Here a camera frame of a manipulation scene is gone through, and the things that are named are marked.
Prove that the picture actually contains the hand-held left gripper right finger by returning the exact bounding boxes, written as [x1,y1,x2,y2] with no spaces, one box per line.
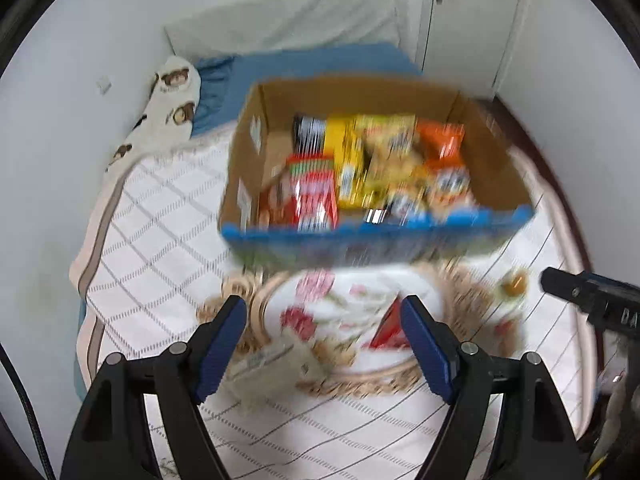
[400,295,586,480]

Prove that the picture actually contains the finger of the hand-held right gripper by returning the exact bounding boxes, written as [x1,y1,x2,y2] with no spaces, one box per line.
[540,267,598,313]

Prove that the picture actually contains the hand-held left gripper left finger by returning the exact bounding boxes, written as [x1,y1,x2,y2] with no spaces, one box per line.
[60,295,248,480]

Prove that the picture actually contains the dark red small snack packet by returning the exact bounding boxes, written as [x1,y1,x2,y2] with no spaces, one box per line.
[369,296,408,350]

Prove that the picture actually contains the brown round snack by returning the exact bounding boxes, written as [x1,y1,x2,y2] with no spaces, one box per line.
[500,269,531,301]

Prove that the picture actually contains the silver white snack packet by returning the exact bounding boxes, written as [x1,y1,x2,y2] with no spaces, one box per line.
[222,342,326,401]

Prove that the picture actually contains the cardboard box blue print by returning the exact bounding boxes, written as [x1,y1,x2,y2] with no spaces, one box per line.
[219,76,535,268]

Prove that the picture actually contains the panda print snack packet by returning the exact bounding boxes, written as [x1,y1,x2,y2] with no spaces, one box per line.
[425,160,476,211]
[385,185,431,221]

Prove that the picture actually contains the long red snack packet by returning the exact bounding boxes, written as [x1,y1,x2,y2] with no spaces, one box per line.
[286,155,340,231]

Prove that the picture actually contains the orange snack packet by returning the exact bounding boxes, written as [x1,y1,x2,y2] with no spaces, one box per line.
[417,121,466,163]

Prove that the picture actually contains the long yellow snack packet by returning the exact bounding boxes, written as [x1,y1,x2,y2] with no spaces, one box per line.
[324,117,368,208]

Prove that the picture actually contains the yellow green snack packet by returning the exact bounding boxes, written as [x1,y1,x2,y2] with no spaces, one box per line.
[352,115,418,176]

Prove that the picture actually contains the long black snack packet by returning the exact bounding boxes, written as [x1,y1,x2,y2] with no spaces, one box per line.
[291,114,328,158]

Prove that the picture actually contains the white diamond pattern quilt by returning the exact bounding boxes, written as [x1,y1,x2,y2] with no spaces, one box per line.
[70,110,596,480]

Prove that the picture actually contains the bear print pillow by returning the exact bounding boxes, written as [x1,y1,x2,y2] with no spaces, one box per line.
[106,56,202,171]

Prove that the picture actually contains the white door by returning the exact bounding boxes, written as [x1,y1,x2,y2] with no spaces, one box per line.
[419,0,531,97]

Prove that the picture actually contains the blue bed sheet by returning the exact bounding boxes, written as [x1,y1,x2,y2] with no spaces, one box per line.
[75,42,421,401]

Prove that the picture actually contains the grey pillow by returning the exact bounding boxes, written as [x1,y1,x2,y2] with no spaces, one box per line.
[165,0,408,56]

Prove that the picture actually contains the black cable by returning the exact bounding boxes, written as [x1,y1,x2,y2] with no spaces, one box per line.
[0,345,56,480]

